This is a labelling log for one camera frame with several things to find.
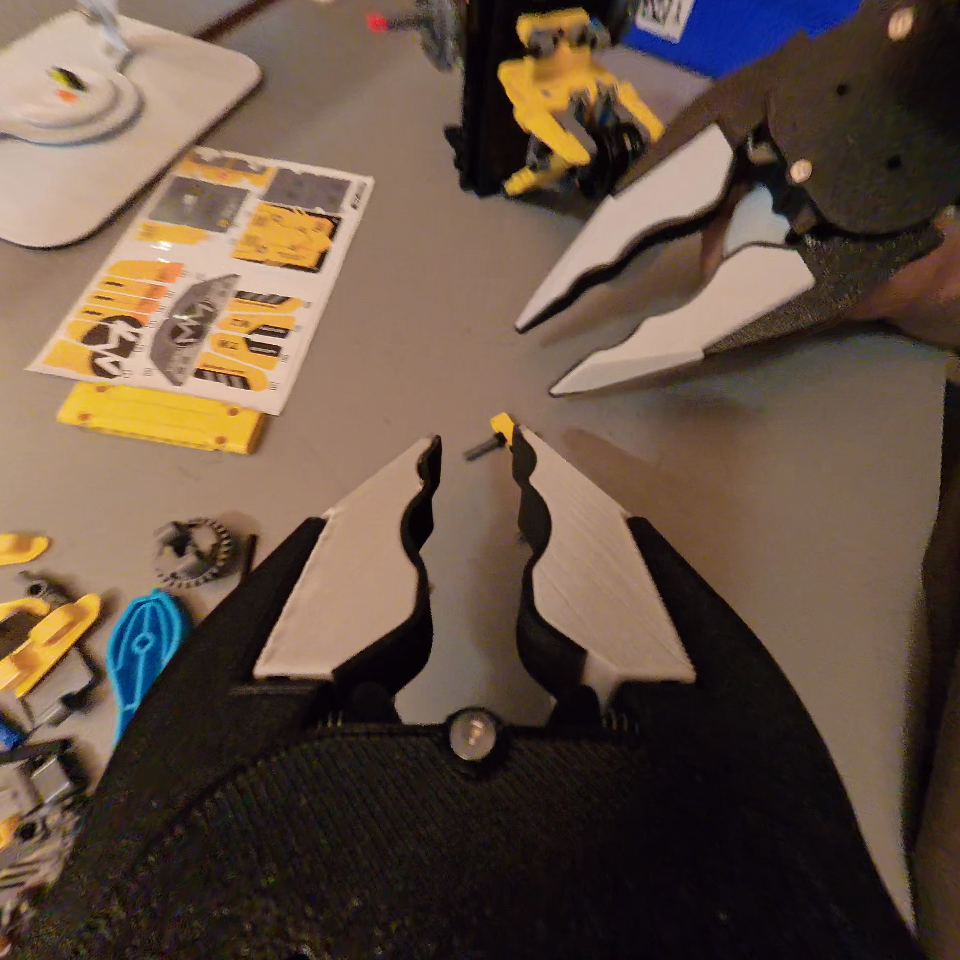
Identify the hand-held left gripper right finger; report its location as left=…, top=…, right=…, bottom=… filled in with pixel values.
left=510, top=426, right=698, bottom=706

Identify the yellow rectangular panel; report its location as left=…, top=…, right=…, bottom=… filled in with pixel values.
left=56, top=382, right=270, bottom=454

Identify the blue plastic bin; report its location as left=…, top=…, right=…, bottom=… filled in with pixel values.
left=623, top=0, right=864, bottom=80

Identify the person's right hand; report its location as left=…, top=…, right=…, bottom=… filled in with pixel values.
left=863, top=210, right=960, bottom=352

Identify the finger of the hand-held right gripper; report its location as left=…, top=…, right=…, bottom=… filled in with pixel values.
left=550, top=184, right=818, bottom=398
left=513, top=123, right=739, bottom=334

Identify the yellow toy vehicle model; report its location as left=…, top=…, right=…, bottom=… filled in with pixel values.
left=368, top=0, right=668, bottom=200

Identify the pile of small building pieces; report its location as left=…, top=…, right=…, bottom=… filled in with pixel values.
left=0, top=570, right=102, bottom=931

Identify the black bevel gear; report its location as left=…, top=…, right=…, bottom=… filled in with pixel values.
left=153, top=517, right=235, bottom=587

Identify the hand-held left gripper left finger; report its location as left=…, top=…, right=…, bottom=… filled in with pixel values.
left=254, top=435, right=443, bottom=682

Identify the blue plastic separator tool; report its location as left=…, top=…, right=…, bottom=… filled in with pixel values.
left=105, top=588, right=192, bottom=744

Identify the white book stand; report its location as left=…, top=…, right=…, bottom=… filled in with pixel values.
left=0, top=0, right=264, bottom=248

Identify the yellow sticker sheet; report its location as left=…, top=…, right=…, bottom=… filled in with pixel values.
left=26, top=146, right=376, bottom=417

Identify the yellow fender piece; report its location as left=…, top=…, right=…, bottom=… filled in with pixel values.
left=0, top=592, right=102, bottom=698

